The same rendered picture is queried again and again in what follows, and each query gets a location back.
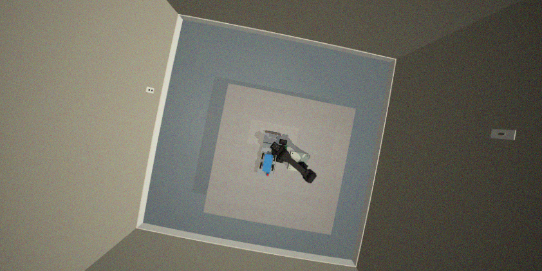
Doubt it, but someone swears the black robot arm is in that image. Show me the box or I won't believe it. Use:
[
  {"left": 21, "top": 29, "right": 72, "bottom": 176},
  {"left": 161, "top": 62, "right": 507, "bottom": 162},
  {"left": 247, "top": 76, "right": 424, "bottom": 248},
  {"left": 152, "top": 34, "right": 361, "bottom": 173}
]
[{"left": 270, "top": 142, "right": 317, "bottom": 183}]

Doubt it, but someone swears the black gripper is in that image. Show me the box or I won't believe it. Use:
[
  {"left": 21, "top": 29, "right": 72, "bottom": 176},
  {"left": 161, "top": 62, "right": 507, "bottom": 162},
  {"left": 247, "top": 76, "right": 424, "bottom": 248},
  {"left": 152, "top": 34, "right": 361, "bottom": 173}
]
[{"left": 276, "top": 139, "right": 287, "bottom": 163}]

